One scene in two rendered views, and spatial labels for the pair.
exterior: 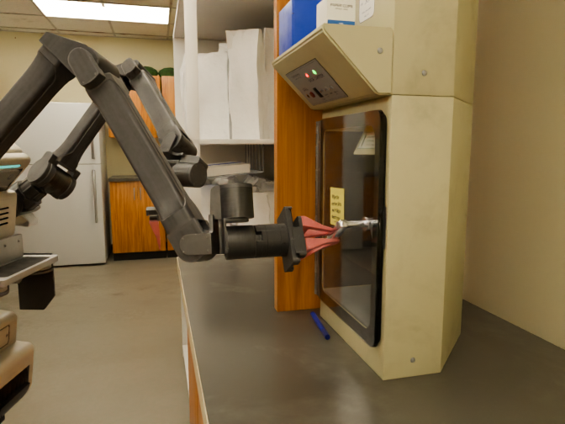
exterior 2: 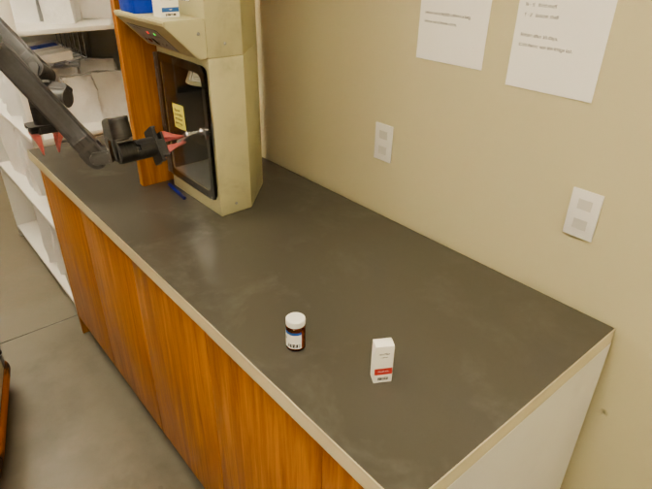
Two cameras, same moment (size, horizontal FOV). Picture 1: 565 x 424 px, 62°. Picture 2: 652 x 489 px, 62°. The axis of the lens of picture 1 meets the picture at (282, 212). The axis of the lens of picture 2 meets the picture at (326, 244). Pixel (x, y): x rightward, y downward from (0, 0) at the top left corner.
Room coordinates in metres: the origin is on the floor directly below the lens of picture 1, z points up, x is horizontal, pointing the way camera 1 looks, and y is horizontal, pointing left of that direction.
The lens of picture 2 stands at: (-0.74, 0.19, 1.69)
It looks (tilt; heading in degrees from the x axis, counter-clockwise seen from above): 29 degrees down; 334
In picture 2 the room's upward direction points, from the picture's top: 1 degrees clockwise
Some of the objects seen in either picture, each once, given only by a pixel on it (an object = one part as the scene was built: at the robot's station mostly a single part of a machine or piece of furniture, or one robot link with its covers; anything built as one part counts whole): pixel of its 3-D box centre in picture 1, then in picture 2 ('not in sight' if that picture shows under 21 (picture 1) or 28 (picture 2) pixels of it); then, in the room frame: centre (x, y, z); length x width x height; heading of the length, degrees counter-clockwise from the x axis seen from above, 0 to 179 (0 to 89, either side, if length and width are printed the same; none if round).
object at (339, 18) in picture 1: (335, 20); (165, 4); (0.83, -0.09, 1.54); 0.05 x 0.05 x 0.06; 16
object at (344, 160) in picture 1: (344, 219); (185, 125); (0.90, -0.12, 1.19); 0.30 x 0.01 x 0.40; 14
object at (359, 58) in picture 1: (322, 75); (158, 33); (0.89, -0.07, 1.46); 0.32 x 0.11 x 0.10; 15
